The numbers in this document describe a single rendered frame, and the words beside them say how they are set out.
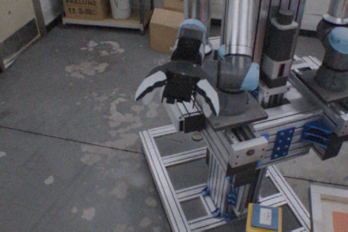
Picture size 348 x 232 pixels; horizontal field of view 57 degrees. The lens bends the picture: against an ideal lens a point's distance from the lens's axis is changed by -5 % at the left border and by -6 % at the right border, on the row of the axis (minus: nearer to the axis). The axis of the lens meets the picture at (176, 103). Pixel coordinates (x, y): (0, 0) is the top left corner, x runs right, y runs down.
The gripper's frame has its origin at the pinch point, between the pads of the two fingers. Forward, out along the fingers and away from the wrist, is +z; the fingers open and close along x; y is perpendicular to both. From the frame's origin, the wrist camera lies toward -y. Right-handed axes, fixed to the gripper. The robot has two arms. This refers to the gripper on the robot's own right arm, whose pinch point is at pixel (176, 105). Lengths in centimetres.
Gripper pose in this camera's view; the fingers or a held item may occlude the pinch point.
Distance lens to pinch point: 60.7
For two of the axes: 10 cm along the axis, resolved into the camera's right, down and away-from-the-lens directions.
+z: -1.3, 6.1, -7.8
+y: -1.3, 7.7, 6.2
